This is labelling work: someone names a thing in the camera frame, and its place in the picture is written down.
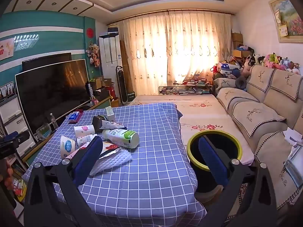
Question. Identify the stack of cardboard boxes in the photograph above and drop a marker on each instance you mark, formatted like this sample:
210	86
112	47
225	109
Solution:
238	43

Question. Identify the grey neck pillow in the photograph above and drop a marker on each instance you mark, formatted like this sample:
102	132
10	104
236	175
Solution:
241	82

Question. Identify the paper cup with pink print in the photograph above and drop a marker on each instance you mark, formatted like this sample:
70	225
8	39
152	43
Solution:
84	130

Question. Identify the white squeeze tube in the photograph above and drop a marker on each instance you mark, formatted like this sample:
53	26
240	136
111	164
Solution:
111	124

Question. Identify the blue wet wipes packet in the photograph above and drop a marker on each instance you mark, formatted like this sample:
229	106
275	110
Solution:
73	116

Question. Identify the white paper bowl blue print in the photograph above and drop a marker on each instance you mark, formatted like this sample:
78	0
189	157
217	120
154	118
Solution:
67	146

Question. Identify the small black box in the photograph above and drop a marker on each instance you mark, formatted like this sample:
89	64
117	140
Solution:
131	97

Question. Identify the cream embroidered curtain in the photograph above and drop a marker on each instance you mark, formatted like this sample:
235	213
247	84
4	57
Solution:
175	52

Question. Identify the red snack wrapper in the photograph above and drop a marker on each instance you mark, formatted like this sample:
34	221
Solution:
109	147

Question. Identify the open brown cardboard box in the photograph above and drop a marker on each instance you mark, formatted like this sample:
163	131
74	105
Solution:
104	82

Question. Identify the loose white papers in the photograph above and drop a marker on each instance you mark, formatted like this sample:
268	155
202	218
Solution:
293	136

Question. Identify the white pill bottle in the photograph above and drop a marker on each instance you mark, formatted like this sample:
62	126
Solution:
86	139

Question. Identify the clear plastic cup green rim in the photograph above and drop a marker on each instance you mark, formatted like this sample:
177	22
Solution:
120	137

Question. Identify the cartoon wall poster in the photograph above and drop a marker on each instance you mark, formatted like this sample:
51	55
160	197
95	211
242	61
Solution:
6	49

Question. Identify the white drawer unit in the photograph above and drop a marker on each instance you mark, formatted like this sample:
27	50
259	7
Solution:
14	123

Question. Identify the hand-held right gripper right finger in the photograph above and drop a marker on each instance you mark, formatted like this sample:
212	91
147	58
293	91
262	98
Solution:
211	160

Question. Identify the black tower fan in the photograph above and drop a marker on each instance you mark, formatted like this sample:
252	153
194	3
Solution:
121	85

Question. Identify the person's left hand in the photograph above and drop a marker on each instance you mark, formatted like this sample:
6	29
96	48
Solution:
9	173

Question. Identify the pile of stuffed toys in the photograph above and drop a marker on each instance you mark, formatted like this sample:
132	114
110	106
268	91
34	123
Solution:
272	61

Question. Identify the pile of colourful packets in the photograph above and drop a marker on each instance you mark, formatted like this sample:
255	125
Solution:
20	189

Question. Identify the pink floral blanket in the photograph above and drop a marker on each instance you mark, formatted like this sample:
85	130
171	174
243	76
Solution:
201	113

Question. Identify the white standing air conditioner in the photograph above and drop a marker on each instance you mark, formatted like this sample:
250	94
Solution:
110	54

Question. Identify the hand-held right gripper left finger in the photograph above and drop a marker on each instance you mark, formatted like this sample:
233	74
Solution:
88	157

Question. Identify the white foam net sleeve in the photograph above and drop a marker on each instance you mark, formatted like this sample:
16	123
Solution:
113	160

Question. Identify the small black television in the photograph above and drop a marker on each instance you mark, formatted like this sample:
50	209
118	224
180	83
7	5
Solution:
45	60

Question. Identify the star print storage bag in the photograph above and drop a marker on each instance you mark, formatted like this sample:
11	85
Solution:
227	69

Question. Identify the hanging flower decoration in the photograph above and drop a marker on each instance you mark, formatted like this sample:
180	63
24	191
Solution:
93	54

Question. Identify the red round wall sticker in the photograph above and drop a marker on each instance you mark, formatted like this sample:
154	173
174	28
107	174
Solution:
90	32

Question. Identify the clear water bottle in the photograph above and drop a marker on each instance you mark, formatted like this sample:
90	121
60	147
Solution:
54	121

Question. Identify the red fire extinguisher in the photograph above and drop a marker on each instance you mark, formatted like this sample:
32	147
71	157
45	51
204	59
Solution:
113	91

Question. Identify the crystal wall decoration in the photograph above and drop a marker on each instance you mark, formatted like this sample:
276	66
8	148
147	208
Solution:
26	42

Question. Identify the blue checkered tablecloth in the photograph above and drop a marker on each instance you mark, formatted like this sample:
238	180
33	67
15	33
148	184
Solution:
151	170

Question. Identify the brown woven box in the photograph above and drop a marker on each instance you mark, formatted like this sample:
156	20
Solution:
98	123

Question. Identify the yellow rimmed trash bin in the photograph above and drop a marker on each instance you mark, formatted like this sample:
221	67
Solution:
216	138

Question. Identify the large flat television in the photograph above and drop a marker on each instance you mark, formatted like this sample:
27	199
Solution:
52	92

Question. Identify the clear plastic container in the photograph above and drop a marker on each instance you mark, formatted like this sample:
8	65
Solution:
43	131

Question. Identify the green and white carton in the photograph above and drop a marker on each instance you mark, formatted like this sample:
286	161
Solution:
110	114

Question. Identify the cluttered glass coffee table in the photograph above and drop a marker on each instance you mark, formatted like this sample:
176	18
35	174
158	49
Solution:
184	88

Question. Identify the framed flower painting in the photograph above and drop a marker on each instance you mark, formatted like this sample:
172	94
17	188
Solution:
287	16

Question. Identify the beige sofa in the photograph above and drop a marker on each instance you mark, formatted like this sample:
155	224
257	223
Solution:
260	113

